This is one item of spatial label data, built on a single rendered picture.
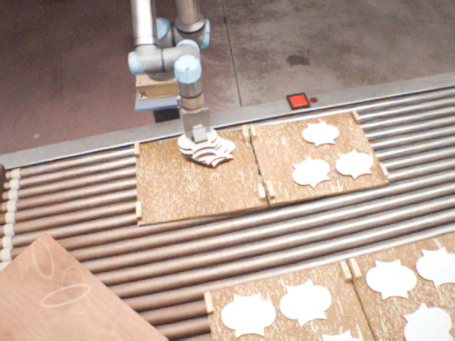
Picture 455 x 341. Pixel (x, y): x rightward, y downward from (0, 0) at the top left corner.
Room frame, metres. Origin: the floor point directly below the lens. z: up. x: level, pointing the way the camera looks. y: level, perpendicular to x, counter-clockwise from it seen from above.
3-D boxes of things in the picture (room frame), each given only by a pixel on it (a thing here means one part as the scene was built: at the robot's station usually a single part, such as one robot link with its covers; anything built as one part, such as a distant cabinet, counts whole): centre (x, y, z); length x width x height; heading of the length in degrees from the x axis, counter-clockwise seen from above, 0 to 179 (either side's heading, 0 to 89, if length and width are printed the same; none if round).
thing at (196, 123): (1.00, 0.09, 1.11); 0.12 x 0.09 x 0.16; 14
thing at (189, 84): (1.03, 0.10, 1.27); 0.09 x 0.08 x 0.11; 2
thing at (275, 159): (0.98, -0.31, 0.93); 0.41 x 0.35 x 0.02; 96
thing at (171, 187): (0.93, 0.11, 0.93); 0.41 x 0.35 x 0.02; 96
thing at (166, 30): (1.49, 0.24, 1.12); 0.13 x 0.12 x 0.14; 92
